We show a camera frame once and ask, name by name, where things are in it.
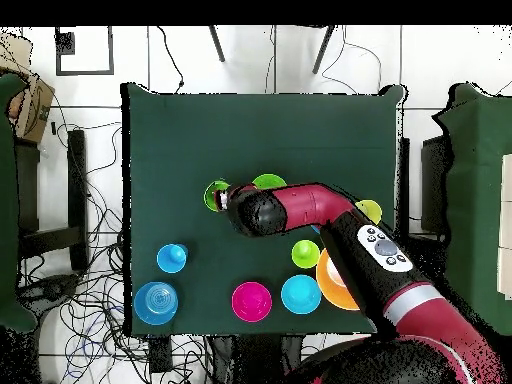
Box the green plastic bowl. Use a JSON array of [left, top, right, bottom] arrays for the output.
[[251, 172, 288, 190]]

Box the dark green tablecloth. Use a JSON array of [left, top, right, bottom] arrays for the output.
[[120, 82, 409, 337]]

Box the blue plastic cup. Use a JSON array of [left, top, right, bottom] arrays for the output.
[[156, 242, 189, 275]]

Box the light green plastic cup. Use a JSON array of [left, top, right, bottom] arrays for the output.
[[290, 238, 321, 270]]

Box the pink plastic bowl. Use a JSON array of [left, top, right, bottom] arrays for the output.
[[230, 281, 274, 324]]

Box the cyan plastic bowl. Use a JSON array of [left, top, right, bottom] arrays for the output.
[[280, 274, 323, 316]]

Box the large orange plastic bowl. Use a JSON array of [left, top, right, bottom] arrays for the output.
[[315, 247, 361, 312]]

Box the yellow plastic cup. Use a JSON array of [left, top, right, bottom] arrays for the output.
[[354, 198, 384, 226]]

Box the black tripod leg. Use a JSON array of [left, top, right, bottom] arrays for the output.
[[311, 25, 338, 76], [207, 25, 226, 64]]

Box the black power adapter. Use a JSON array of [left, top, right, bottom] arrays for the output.
[[148, 336, 174, 374]]

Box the black knobbed floor stand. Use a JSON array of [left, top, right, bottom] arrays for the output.
[[41, 275, 79, 303]]

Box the brown cardboard box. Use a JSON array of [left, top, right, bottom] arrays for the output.
[[7, 73, 56, 145]]

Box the black equipment cabinet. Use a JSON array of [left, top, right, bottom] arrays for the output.
[[420, 135, 451, 237]]

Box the green cloth side table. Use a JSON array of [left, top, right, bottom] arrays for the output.
[[431, 82, 512, 337], [0, 73, 37, 333]]

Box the pale cardboard box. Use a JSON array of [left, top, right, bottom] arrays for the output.
[[0, 31, 33, 77]]

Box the white box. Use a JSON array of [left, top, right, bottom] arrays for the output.
[[496, 153, 512, 301]]

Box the black floor cable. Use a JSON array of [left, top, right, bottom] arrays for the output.
[[156, 25, 185, 94]]

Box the black bench frame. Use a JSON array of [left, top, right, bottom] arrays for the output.
[[15, 129, 89, 273]]

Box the black floor frame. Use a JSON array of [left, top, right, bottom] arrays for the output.
[[54, 25, 115, 76]]

